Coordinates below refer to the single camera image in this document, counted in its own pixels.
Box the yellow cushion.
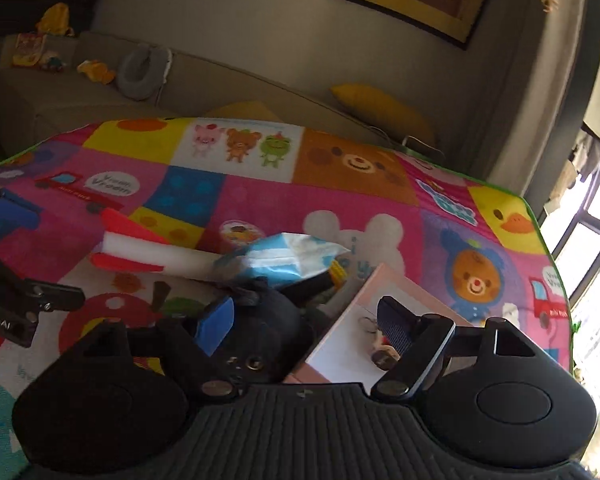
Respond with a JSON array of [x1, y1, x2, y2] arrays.
[[329, 84, 437, 146]]

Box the orange plush toy on sofa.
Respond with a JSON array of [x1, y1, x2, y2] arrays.
[[76, 60, 117, 86]]

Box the small figurine in box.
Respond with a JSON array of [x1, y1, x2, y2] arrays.
[[358, 316, 401, 372]]

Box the grey neck pillow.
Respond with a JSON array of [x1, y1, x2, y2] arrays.
[[116, 44, 173, 101]]

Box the pink lid yellow cup toy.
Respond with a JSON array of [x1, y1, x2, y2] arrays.
[[219, 220, 265, 250]]

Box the blue tissue pack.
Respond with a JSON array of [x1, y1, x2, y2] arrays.
[[211, 233, 349, 288]]

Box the pink cardboard box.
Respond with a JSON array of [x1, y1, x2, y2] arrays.
[[284, 263, 469, 391]]

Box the white red foam rocket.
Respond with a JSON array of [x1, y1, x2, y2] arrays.
[[90, 208, 221, 281]]

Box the yellow bag on sofa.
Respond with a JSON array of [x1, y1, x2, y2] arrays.
[[36, 2, 74, 37]]

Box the colourful cartoon play mat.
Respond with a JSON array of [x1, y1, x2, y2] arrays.
[[0, 117, 572, 479]]

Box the black plush toy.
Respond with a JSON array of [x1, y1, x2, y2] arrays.
[[211, 278, 330, 385]]

